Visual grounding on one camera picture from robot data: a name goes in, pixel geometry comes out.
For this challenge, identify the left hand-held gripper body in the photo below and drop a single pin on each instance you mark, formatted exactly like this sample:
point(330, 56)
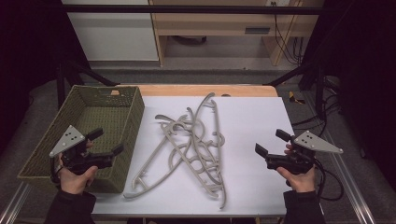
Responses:
point(67, 139)

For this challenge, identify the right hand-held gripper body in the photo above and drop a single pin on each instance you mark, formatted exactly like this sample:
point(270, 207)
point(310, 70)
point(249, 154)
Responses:
point(316, 143)

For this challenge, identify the green woven basket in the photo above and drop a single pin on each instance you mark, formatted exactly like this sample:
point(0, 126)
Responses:
point(99, 115)

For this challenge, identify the person's right hand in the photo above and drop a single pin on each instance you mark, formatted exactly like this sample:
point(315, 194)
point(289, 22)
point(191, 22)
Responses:
point(300, 182)

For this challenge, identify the person's left hand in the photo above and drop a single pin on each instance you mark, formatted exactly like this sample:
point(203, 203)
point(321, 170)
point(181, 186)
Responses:
point(74, 182)

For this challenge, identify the white table board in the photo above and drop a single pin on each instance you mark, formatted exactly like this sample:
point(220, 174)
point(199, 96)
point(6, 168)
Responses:
point(255, 124)

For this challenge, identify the yellow and black tool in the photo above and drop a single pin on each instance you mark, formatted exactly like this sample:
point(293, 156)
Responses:
point(294, 99)

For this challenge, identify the wooden table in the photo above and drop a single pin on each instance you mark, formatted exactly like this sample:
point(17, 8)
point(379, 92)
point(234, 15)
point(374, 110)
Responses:
point(186, 90)

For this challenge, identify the black curtain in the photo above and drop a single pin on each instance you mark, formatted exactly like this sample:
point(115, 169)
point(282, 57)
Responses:
point(28, 46)
point(364, 62)

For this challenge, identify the white cabinet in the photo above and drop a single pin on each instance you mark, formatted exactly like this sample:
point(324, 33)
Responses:
point(112, 37)

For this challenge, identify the light wooden desk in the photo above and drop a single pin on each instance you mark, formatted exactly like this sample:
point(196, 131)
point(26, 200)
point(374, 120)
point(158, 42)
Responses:
point(211, 23)

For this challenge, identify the aluminium rail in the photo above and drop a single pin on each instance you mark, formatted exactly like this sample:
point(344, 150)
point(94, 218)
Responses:
point(348, 180)
point(15, 203)

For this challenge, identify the white wall socket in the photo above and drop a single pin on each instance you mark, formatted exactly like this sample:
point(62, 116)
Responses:
point(278, 2)

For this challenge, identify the black horizontal frame bar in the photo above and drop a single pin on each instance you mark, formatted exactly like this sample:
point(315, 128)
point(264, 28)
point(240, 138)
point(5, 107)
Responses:
point(186, 9)

